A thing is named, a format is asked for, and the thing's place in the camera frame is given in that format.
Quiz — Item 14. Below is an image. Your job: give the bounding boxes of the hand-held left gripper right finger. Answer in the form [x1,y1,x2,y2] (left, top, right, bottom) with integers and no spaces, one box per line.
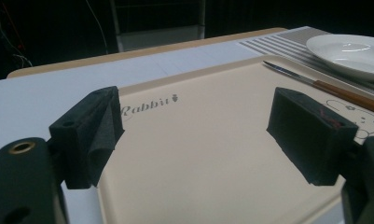
[266,87,360,187]

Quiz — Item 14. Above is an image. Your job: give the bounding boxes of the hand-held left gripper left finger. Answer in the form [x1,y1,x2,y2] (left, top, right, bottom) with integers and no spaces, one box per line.
[48,85,126,190]

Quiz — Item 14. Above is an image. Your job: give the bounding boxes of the knife with wooden handle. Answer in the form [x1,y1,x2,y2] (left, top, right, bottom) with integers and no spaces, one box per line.
[262,60,374,116]

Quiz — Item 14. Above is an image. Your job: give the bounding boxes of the white plate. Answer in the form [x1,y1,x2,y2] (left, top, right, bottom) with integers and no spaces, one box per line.
[305,33,374,83]

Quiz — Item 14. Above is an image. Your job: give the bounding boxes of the beige tray with rabbit print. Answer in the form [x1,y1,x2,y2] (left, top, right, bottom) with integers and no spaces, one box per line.
[97,55,374,224]

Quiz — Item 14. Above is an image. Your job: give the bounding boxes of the grey striped placemat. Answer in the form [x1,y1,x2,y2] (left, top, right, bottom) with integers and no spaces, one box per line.
[237,25,374,104]

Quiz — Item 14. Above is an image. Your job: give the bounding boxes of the bundle of tangled cables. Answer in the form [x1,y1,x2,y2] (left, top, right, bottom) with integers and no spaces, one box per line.
[0,3,34,68]

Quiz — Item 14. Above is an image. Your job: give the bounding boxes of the white cable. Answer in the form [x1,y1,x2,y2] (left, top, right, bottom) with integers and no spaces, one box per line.
[85,0,109,55]

